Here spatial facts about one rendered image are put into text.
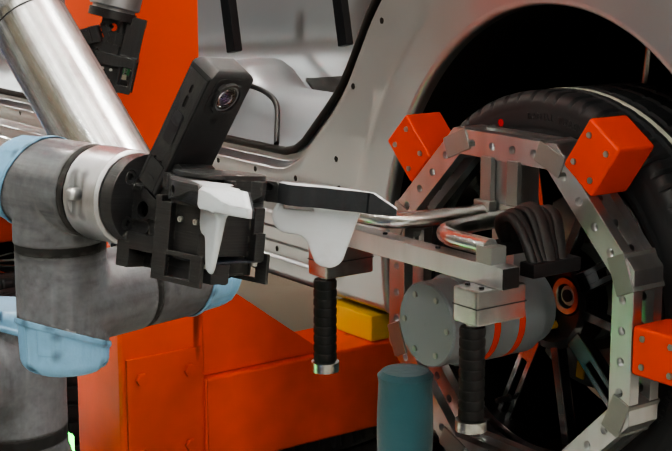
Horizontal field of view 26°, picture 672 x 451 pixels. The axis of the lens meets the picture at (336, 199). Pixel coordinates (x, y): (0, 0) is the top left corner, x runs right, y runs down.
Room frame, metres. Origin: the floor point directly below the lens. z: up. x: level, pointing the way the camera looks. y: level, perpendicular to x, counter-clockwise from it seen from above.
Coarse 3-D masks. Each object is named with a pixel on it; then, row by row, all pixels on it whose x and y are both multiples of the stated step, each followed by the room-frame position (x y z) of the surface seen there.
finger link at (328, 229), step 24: (288, 192) 1.04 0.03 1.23; (312, 192) 1.04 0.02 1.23; (336, 192) 1.04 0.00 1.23; (360, 192) 1.04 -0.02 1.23; (288, 216) 1.05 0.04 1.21; (312, 216) 1.05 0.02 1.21; (336, 216) 1.05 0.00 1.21; (312, 240) 1.05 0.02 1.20; (336, 240) 1.05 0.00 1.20; (336, 264) 1.05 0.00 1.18
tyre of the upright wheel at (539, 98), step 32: (512, 96) 2.28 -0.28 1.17; (544, 96) 2.22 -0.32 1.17; (576, 96) 2.18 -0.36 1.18; (640, 96) 2.23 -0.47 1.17; (512, 128) 2.27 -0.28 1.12; (544, 128) 2.21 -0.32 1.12; (576, 128) 2.15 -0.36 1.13; (640, 128) 2.11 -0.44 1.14; (640, 192) 2.05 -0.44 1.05; (640, 448) 2.03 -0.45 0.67
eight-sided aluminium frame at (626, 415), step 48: (480, 144) 2.20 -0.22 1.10; (528, 144) 2.12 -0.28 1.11; (432, 192) 2.30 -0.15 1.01; (576, 192) 2.04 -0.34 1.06; (624, 240) 1.98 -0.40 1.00; (624, 288) 1.95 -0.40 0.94; (624, 336) 1.96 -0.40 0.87; (432, 384) 2.30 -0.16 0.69; (624, 384) 1.95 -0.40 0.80; (624, 432) 1.96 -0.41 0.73
